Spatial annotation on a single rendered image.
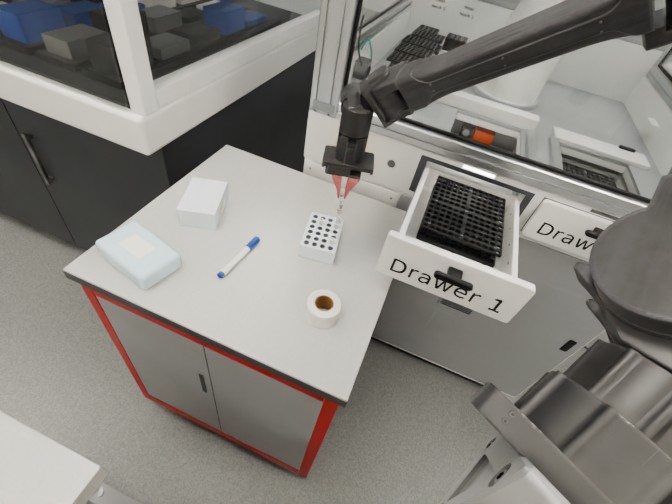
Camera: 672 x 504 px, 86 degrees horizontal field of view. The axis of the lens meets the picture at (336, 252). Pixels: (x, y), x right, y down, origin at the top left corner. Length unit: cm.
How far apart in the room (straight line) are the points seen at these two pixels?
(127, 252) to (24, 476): 38
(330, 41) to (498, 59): 47
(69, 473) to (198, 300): 32
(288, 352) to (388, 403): 90
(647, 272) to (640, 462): 9
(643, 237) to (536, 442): 13
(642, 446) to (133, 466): 139
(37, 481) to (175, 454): 79
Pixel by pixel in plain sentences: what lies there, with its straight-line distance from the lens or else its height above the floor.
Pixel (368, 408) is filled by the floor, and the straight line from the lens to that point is 152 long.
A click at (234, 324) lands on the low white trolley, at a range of 74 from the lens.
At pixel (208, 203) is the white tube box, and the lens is 90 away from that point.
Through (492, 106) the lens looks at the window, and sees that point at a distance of 94.
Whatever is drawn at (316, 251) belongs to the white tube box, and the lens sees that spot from 83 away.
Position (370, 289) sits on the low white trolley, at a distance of 82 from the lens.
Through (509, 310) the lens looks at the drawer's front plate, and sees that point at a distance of 80.
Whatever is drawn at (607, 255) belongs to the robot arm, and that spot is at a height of 126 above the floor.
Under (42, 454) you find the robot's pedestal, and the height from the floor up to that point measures 76.
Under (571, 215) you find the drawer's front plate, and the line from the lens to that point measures 104.
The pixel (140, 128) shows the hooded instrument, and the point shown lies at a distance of 105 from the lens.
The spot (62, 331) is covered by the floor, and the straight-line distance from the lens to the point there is 179.
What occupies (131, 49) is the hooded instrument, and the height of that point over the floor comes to 106.
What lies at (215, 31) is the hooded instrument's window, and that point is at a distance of 125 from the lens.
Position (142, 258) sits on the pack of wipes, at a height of 80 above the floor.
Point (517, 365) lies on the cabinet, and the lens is 153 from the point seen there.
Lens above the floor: 139
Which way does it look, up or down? 46 degrees down
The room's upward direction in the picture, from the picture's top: 13 degrees clockwise
